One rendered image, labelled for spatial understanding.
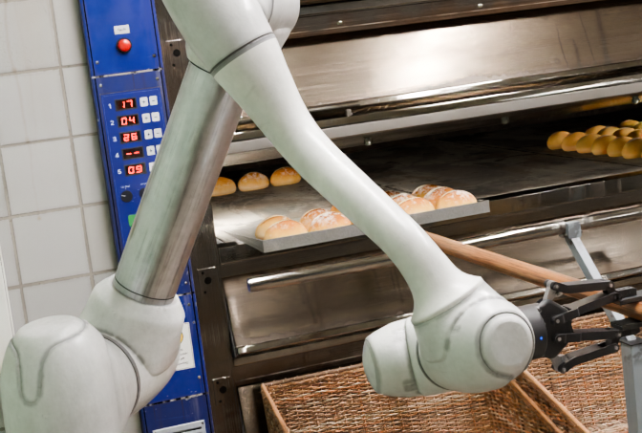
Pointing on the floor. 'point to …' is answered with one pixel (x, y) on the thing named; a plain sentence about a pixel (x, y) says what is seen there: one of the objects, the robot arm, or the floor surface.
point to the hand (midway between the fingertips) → (636, 309)
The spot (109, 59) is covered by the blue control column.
